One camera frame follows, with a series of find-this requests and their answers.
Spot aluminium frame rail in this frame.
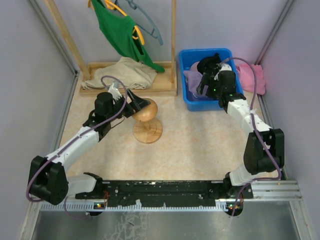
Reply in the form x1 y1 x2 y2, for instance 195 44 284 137
39 180 302 216

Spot green tank top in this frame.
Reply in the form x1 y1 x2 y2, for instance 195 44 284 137
91 0 165 73

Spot beige cloth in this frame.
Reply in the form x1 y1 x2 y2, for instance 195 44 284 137
81 57 157 90

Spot black cap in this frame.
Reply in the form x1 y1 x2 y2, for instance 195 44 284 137
197 53 221 75

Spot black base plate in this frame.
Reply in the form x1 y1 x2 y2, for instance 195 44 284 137
75 179 242 208

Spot purple cap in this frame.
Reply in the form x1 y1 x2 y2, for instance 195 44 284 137
183 70 205 98

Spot pink cloth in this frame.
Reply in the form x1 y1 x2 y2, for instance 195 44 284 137
236 63 266 95

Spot grey-blue hanger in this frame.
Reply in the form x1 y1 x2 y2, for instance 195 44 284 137
114 0 164 46

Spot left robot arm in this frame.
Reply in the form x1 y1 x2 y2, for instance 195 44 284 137
26 90 151 205

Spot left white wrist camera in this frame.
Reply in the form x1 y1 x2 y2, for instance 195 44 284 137
108 80 123 102

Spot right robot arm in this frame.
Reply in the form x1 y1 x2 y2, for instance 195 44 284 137
197 63 285 198

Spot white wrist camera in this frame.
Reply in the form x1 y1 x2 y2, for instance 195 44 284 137
108 80 123 102
218 63 232 73

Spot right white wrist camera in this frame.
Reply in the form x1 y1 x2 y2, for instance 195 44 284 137
218 63 232 73

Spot pink cap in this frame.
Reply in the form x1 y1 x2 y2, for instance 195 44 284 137
189 61 199 71

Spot blue plastic bin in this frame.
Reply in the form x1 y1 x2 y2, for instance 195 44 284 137
179 48 246 112

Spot yellow hanger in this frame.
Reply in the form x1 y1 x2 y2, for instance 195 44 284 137
87 0 145 51

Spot wooden clothes rack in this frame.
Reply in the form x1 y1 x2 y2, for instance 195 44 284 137
44 0 178 97

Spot wooden hat stand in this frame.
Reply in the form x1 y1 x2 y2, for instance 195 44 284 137
132 98 163 144

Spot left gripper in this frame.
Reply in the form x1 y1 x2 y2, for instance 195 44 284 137
106 88 150 122

